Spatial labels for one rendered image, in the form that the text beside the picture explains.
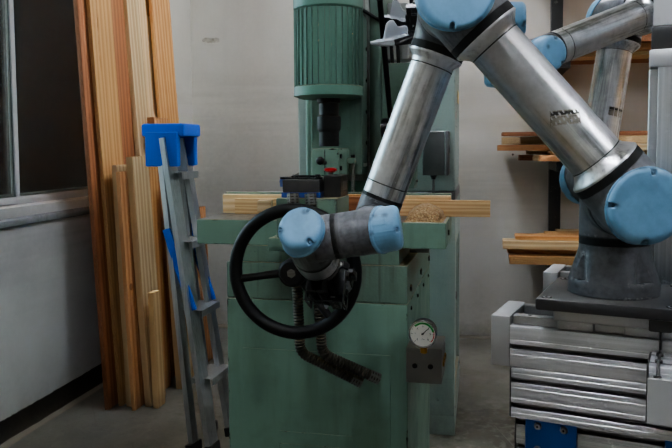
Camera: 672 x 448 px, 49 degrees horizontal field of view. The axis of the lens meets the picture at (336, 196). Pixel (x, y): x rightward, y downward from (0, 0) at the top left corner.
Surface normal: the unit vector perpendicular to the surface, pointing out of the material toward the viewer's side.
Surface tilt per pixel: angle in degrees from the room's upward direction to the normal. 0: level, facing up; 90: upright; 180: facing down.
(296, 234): 60
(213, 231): 90
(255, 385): 90
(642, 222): 96
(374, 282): 90
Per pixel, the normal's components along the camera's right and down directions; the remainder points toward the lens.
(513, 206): -0.19, 0.07
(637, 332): -0.44, 0.06
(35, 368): 0.98, 0.01
